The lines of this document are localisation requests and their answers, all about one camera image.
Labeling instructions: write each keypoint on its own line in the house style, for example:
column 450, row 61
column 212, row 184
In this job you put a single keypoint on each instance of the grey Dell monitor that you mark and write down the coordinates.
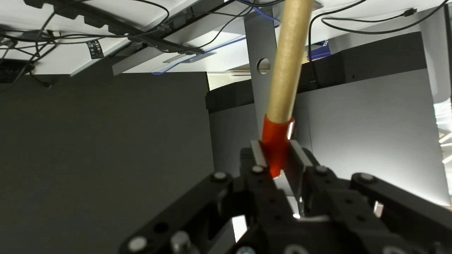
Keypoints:
column 354, row 131

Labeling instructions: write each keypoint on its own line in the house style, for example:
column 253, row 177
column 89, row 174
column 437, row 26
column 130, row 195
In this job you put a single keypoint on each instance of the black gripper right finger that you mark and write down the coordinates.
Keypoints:
column 330, row 198

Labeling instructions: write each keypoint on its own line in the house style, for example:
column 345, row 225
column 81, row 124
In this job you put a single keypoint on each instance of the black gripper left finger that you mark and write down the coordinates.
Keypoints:
column 255, row 188

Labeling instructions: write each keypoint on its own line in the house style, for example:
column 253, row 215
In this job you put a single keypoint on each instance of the silver monitor stand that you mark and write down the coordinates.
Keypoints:
column 259, row 93

